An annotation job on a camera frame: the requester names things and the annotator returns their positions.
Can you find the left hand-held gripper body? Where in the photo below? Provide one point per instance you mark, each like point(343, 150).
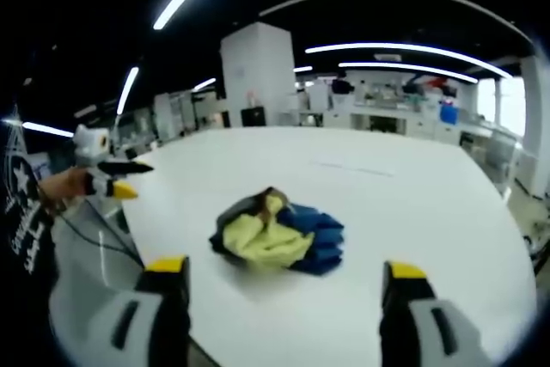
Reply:
point(89, 148)

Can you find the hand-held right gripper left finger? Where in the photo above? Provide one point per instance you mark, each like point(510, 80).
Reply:
point(146, 311)

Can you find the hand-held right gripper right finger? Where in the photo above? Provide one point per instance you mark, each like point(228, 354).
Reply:
point(419, 315)

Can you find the blue and yellow garment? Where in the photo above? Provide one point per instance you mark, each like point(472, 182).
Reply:
point(277, 236)

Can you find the person's left hand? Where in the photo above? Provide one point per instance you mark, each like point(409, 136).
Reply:
point(69, 184)

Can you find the black cabinet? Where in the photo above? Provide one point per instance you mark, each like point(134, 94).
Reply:
point(252, 117)

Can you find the white square pillar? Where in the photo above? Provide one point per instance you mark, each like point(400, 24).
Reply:
point(257, 70)

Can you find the white lab bench row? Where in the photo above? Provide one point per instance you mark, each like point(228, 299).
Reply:
point(386, 120)

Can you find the blue bin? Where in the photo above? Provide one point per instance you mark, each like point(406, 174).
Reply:
point(449, 112)

